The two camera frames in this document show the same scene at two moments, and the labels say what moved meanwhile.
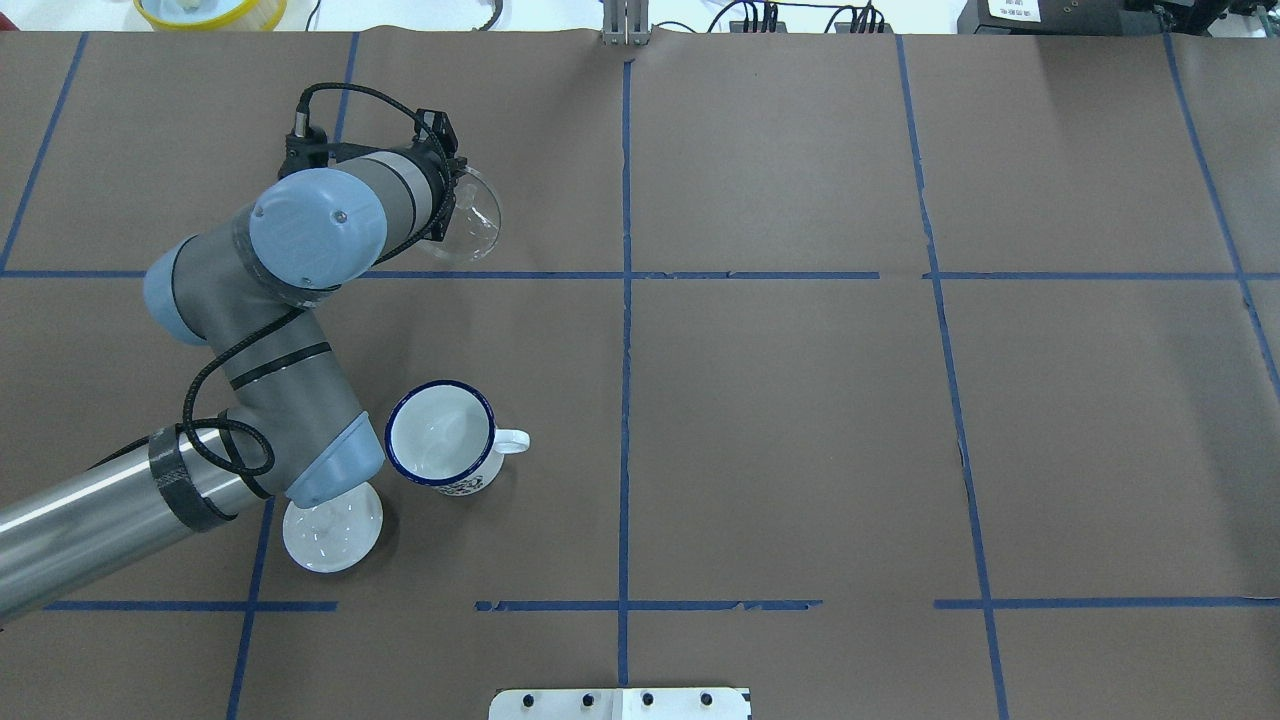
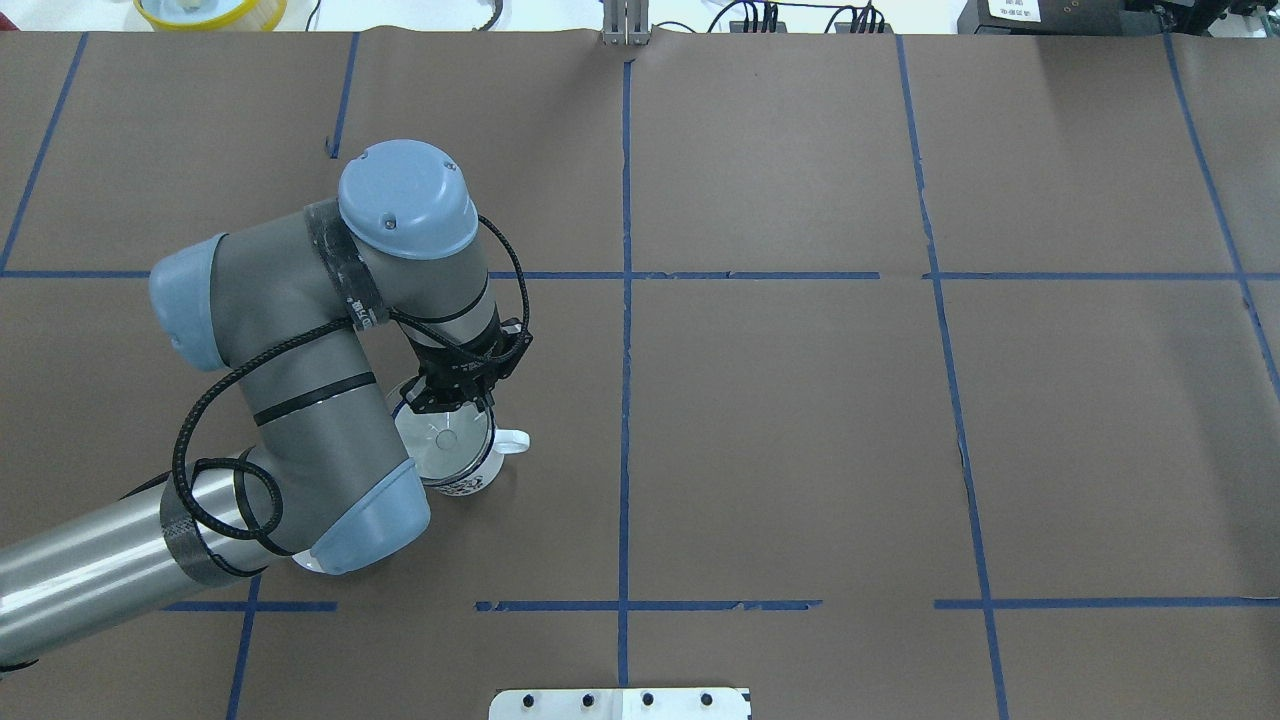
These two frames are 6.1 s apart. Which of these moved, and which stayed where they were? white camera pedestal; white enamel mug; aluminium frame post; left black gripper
Moved: left black gripper
Stayed: white camera pedestal; white enamel mug; aluminium frame post
